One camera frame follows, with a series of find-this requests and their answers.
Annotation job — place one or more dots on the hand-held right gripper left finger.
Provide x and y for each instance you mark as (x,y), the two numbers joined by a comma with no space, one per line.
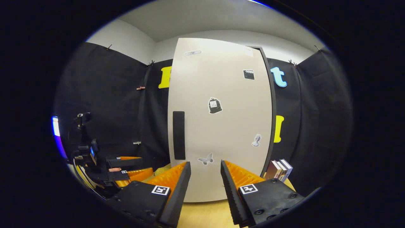
(178,199)

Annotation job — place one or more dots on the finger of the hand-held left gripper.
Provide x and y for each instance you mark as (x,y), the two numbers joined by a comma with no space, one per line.
(125,162)
(118,175)

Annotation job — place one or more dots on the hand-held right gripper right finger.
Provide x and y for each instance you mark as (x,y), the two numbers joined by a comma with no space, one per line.
(234,196)

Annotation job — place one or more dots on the beige cabinet door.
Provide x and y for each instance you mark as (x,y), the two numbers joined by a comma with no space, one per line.
(221,126)

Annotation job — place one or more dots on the dark grey cabinet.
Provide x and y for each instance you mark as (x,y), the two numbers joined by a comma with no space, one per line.
(273,126)

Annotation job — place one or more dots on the brown book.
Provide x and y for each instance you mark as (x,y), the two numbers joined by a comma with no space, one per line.
(271,171)

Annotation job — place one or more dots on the dark book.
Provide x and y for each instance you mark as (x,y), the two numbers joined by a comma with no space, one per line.
(281,172)

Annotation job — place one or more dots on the black backdrop cloth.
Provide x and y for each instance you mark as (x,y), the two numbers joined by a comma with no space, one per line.
(110,95)

